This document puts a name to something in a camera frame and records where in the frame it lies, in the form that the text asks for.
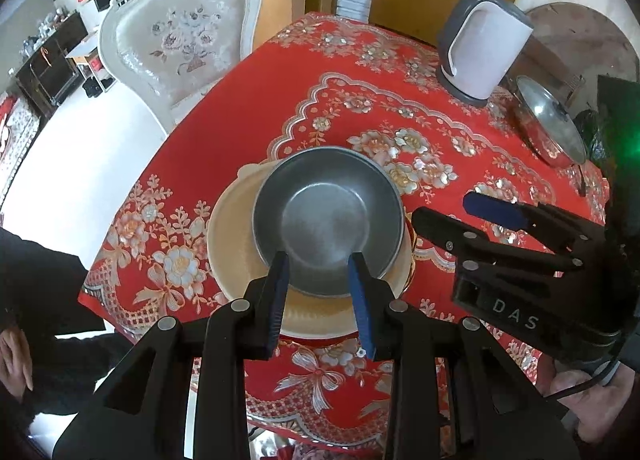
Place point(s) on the brown cardboard box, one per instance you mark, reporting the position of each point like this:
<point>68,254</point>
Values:
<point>280,4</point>

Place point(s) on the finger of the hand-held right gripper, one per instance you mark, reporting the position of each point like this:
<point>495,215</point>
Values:
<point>450,235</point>
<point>495,210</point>

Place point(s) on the steel pan with glass lid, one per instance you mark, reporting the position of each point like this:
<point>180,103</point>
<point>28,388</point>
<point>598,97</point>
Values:
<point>550,119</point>

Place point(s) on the round wooden tabletop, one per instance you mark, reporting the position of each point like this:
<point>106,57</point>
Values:
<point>590,39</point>

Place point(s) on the white electric kettle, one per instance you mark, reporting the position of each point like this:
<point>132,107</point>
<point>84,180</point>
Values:
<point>485,49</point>

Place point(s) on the ornate white chair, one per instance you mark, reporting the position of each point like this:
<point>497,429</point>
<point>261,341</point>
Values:
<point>185,49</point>

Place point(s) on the yellow bowl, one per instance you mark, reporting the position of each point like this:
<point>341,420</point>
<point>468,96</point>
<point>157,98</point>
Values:
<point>235,250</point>

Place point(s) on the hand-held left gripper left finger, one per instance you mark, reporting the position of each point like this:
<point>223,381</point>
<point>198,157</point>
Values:
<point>280,300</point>

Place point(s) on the brown wooden board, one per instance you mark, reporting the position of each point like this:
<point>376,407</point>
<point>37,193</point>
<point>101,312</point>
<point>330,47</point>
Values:
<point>410,4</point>

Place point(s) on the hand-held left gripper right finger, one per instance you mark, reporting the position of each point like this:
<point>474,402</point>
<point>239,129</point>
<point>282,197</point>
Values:
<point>360,300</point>

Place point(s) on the red white patterned cloth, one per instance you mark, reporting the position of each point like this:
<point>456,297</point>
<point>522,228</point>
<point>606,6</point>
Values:
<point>17,139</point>

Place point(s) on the pink metal bowl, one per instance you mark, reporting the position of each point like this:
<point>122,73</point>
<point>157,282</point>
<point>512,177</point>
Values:
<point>320,220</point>

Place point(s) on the person's right hand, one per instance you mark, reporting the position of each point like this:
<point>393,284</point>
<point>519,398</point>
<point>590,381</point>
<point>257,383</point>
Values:
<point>600,410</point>

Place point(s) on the white porcelain ornaments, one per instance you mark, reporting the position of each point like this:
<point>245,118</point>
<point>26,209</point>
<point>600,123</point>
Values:
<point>42,29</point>

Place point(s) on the black cabinet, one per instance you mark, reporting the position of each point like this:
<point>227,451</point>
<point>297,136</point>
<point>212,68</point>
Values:
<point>47,69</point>

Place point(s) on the red floral tablecloth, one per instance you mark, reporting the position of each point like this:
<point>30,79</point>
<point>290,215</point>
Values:
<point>350,114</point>

